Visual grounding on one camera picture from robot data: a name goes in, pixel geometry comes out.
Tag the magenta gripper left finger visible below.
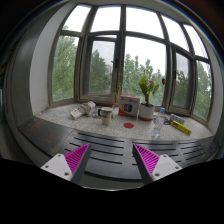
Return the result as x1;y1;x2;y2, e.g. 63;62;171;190
42;143;91;184

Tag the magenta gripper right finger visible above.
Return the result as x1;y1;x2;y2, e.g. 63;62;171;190
133;144;182;185

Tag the clear plastic water bottle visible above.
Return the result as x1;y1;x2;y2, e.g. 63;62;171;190
152;108;165;137

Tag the dark slatted radiator cover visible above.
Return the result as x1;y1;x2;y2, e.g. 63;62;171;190
18;117;219;181

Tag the red round coaster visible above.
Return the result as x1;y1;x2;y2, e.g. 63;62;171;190
123;123;134;128

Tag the potted plant in white pot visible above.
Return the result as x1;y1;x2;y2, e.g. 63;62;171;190
138;74;159;121

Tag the blue patterned small box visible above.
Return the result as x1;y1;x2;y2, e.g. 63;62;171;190
170;114;185;125

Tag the crumpled white packaging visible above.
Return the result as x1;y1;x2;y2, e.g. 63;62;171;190
71;101;96;119

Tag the white ceramic mug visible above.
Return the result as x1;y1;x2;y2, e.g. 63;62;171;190
98;107;113;125

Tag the red and white box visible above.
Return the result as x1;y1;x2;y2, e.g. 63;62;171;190
118;95;140;117

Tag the bay window frame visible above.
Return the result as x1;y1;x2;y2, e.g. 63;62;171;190
49;3;213;122

